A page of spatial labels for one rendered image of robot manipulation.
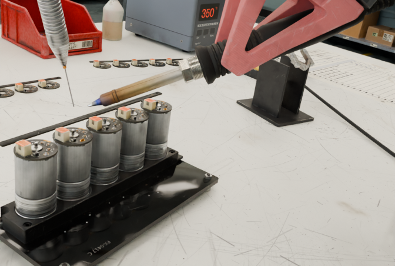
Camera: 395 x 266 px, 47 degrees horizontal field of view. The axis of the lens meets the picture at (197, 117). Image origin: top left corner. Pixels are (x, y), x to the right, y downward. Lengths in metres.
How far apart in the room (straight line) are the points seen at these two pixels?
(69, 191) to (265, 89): 0.31
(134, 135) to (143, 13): 0.49
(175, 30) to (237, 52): 0.49
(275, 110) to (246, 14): 0.29
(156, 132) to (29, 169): 0.11
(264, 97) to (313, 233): 0.23
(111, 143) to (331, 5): 0.17
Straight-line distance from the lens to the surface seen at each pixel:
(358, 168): 0.48
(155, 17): 0.78
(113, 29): 0.78
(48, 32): 0.25
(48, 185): 0.29
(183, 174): 0.37
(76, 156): 0.30
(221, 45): 0.28
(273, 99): 0.54
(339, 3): 0.27
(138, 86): 0.28
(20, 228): 0.30
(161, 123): 0.36
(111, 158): 0.32
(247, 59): 0.27
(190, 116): 0.51
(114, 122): 0.33
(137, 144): 0.34
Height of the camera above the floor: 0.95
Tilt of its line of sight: 23 degrees down
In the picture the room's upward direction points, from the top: 8 degrees clockwise
